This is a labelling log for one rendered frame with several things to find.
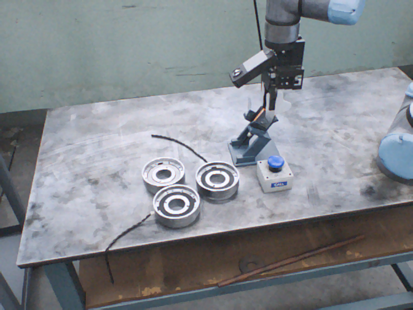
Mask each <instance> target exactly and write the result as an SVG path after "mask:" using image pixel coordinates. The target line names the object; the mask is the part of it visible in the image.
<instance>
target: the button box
mask: <svg viewBox="0 0 413 310"><path fill-rule="evenodd" d="M283 159H284V160H285V158H284V157H283ZM267 161H268V160H263V161H257V167H256V175H257V178H258V179H259V182H260V184H261V187H262V190H263V192H264V193H271V192H277V191H285V190H290V189H292V187H293V178H294V175H293V173H292V171H291V169H290V167H289V166H288V164H287V161H286V160H285V164H284V166H283V167H279V168H277V169H274V168H273V167H271V166H269V165H268V163H267Z"/></svg>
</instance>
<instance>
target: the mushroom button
mask: <svg viewBox="0 0 413 310"><path fill-rule="evenodd" d="M267 163H268V165H269V166H271V167H273V168H274V169H277V168H279V167H283V166H284V164H285V160H284V159H283V158H282V157H281V156H276V155H274V156H270V157H269V158H268V161H267Z"/></svg>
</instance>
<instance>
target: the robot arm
mask: <svg viewBox="0 0 413 310"><path fill-rule="evenodd" d="M365 2H366V0H266V1H265V22H264V45H265V47H266V48H265V49H263V50H261V52H259V53H258V54H256V55H255V56H253V57H251V58H249V59H248V60H247V61H246V62H244V63H242V64H241V65H239V66H238V68H236V69H234V70H232V71H231V72H230V73H229V76H230V79H231V81H232V83H233V85H234V86H236V88H238V89H239V88H240V87H242V86H244V85H245V84H247V82H249V81H251V80H253V79H254V78H256V77H257V76H259V75H260V74H261V100H262V106H264V107H265V118H267V120H268V122H269V123H272V119H273V117H274V116H275V115H276V114H278V113H282V112H285V111H288V110H289V109H291V103H290V102H287V101H284V99H283V98H284V97H285V93H284V92H283V91H282V90H279V89H285V90H286V89H293V90H296V89H302V82H303V77H304V69H303V66H302V61H303V55H304V46H305V40H303V39H302V37H301V35H300V34H299V29H300V22H301V17H305V18H311V19H315V20H318V21H322V22H329V23H332V24H334V25H348V26H352V25H354V24H356V23H357V22H358V20H359V18H360V17H361V15H362V13H363V9H364V5H365ZM274 52H275V53H274ZM297 68H298V70H297ZM301 75H302V77H301V84H300V85H295V84H299V80H298V78H296V76H301ZM377 165H378V166H379V169H380V170H381V171H382V172H383V173H384V174H386V175H387V176H388V177H390V178H391V179H393V180H395V181H397V182H400V183H404V184H407V185H410V186H413V82H412V83H411V84H410V85H409V87H408V88H407V90H406V91H405V96H404V100H403V103H402V105H401V108H400V109H399V110H398V112H397V114H396V117H395V118H394V120H393V122H392V124H391V125H390V127H389V129H388V131H387V133H386V135H385V136H384V137H383V138H382V140H381V142H380V148H379V152H378V155H377Z"/></svg>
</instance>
